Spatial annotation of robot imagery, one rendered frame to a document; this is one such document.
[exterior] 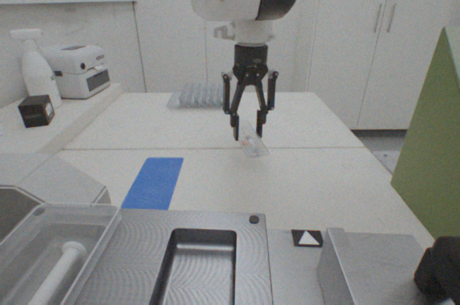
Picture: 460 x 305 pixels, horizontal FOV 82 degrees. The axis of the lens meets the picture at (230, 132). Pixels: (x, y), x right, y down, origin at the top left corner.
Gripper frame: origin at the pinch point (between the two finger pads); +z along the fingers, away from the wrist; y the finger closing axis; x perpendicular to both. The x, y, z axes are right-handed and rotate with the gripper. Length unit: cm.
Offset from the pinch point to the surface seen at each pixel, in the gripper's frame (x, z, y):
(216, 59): 187, 24, 26
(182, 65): 194, 30, -6
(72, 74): 43, -5, -51
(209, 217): -45, -17, -17
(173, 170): -3.4, 8.4, -19.6
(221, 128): 17.0, 8.7, -3.6
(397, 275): -51, -14, -5
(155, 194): -11.6, 8.3, -23.7
